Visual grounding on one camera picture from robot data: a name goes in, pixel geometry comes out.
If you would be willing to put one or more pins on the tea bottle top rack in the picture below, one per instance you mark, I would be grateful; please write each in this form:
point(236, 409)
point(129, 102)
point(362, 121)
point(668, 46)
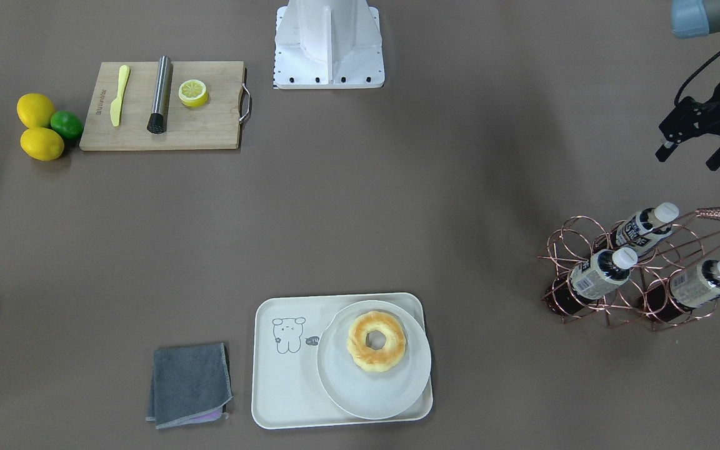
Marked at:
point(644, 230)

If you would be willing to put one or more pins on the tea bottle rack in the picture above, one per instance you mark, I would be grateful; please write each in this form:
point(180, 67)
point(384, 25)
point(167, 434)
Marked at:
point(644, 230)
point(685, 291)
point(590, 281)

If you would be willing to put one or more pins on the tea bottle middle rack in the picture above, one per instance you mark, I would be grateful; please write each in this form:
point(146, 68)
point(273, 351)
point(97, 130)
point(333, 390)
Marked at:
point(590, 281)

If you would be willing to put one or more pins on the cream serving tray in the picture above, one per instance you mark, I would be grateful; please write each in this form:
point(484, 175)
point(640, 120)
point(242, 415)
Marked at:
point(286, 390)

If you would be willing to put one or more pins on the white round plate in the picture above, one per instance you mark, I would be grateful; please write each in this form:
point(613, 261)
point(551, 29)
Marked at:
point(370, 395)

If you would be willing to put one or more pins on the wooden cutting board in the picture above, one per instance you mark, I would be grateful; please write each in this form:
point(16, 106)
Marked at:
point(213, 126)

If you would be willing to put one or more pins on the half lemon slice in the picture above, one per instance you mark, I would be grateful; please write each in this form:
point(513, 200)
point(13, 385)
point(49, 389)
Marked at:
point(193, 93)

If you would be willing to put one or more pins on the steel muddler black tip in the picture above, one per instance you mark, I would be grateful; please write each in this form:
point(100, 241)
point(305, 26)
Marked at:
point(157, 121)

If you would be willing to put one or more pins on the grey folded cloth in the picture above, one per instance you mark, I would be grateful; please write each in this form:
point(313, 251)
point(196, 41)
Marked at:
point(189, 385)

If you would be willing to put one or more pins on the yellow plastic knife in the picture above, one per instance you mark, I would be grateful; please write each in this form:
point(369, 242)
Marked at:
point(115, 109)

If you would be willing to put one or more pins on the green lime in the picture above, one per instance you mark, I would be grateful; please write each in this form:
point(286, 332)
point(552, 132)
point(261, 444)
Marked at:
point(67, 125)

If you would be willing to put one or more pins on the yellow lemon lower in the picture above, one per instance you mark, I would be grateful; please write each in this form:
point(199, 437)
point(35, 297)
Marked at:
point(42, 143)

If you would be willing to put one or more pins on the yellow lemon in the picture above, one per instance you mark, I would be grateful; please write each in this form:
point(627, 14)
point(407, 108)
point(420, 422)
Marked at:
point(42, 143)
point(35, 110)

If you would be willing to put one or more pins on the yellow lemon upper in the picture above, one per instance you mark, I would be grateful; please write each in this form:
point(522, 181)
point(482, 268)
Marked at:
point(35, 110)

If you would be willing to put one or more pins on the copper wire bottle rack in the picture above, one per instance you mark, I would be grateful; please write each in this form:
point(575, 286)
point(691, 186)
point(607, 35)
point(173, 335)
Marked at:
point(695, 237)

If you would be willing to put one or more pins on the glazed ring donut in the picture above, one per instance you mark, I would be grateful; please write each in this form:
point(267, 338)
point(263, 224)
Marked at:
point(392, 351)

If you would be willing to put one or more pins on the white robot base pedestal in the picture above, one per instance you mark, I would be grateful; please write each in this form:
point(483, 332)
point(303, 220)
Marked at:
point(328, 45)

